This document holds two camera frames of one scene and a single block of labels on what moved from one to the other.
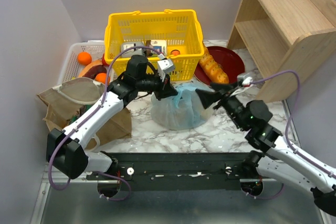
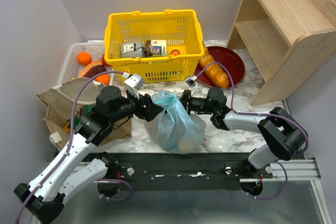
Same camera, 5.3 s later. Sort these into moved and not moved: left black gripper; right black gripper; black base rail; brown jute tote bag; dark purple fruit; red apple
Moved: right black gripper; left black gripper
Not moved: dark purple fruit; black base rail; red apple; brown jute tote bag
